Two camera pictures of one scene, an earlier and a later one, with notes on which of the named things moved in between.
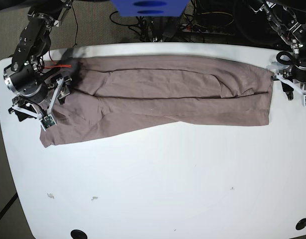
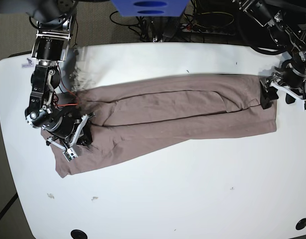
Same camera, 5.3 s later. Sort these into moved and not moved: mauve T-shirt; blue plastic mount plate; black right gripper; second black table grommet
Moved: mauve T-shirt; black right gripper
Not moved: second black table grommet; blue plastic mount plate
